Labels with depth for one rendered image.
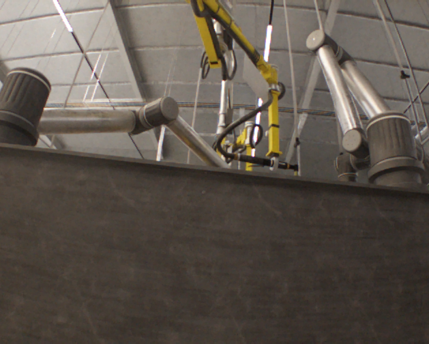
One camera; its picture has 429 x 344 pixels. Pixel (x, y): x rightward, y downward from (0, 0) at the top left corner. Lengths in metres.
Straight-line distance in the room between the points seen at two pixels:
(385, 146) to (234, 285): 0.77
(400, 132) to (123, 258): 1.06
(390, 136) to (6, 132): 1.40
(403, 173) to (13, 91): 1.45
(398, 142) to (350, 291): 0.59
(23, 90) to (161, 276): 0.82
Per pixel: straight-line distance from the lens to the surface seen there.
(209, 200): 0.84
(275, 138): 2.02
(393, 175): 1.18
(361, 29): 12.86
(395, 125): 1.27
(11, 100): 1.19
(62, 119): 1.58
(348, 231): 0.94
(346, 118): 1.50
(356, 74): 1.88
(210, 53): 2.04
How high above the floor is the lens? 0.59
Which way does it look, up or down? 22 degrees up
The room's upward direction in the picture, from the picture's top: 5 degrees clockwise
